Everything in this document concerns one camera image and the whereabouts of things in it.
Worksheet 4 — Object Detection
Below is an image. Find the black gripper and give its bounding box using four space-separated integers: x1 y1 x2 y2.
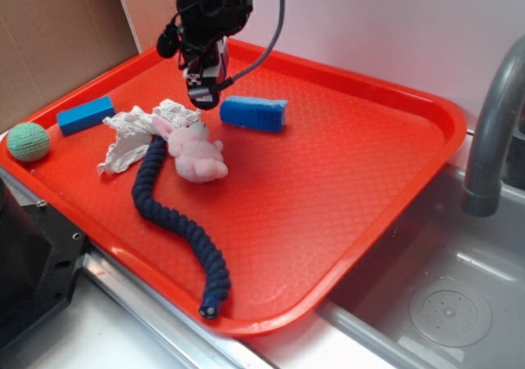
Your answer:
157 0 253 110

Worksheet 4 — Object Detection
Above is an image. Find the blue sponge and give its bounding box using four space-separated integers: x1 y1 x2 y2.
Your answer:
219 96 288 133

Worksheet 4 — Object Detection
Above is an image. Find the pink plush bunny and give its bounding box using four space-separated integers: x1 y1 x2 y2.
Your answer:
153 116 229 184

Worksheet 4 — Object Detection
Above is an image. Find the white crumpled cloth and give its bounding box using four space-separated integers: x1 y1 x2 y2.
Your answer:
97 98 201 175

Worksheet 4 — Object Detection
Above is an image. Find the blue rectangular block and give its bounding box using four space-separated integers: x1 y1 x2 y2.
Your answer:
57 96 115 136

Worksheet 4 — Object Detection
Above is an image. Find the brown cardboard panel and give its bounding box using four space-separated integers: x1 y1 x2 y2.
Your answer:
1 0 137 131

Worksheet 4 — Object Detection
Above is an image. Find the green knitted ball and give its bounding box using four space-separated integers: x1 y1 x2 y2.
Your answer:
7 122 51 162

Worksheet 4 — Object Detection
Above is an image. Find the grey faucet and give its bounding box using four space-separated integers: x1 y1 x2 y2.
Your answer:
462 38 524 217

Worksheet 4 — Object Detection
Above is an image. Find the grey sink basin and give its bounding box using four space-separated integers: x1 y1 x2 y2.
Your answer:
318 167 524 368

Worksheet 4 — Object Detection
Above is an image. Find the sink drain strainer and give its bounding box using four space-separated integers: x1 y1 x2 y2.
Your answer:
409 280 492 348

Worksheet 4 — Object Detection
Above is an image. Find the braided grey cable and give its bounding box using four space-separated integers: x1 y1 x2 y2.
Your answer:
212 0 286 93

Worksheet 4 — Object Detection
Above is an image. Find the dark blue braided rope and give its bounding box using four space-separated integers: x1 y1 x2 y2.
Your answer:
131 134 232 320

